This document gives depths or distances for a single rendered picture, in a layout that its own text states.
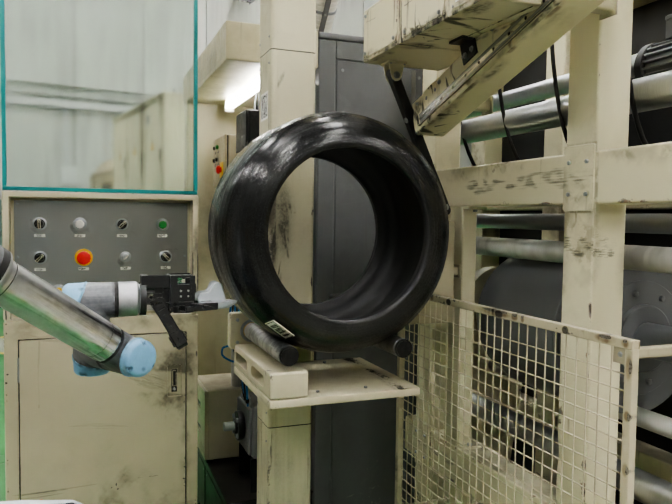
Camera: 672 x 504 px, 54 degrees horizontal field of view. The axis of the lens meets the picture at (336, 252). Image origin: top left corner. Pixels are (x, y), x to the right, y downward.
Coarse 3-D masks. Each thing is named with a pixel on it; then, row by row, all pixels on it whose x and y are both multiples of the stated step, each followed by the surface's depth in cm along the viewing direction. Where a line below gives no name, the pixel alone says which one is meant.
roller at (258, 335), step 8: (248, 328) 171; (256, 328) 167; (248, 336) 169; (256, 336) 162; (264, 336) 157; (272, 336) 155; (256, 344) 163; (264, 344) 154; (272, 344) 150; (280, 344) 146; (288, 344) 145; (272, 352) 148; (280, 352) 143; (288, 352) 143; (296, 352) 144; (280, 360) 143; (288, 360) 143; (296, 360) 144
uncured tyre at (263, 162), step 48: (288, 144) 140; (336, 144) 144; (384, 144) 148; (240, 192) 139; (384, 192) 177; (432, 192) 153; (240, 240) 139; (384, 240) 179; (432, 240) 153; (240, 288) 142; (384, 288) 177; (432, 288) 157; (336, 336) 147; (384, 336) 153
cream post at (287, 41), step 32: (288, 0) 177; (288, 32) 177; (288, 64) 178; (288, 96) 178; (288, 192) 180; (288, 224) 180; (288, 256) 181; (288, 288) 181; (288, 416) 183; (288, 448) 184; (288, 480) 184
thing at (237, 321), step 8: (232, 312) 174; (240, 312) 175; (232, 320) 173; (240, 320) 174; (248, 320) 175; (232, 328) 174; (240, 328) 174; (232, 336) 174; (240, 336) 174; (232, 344) 174
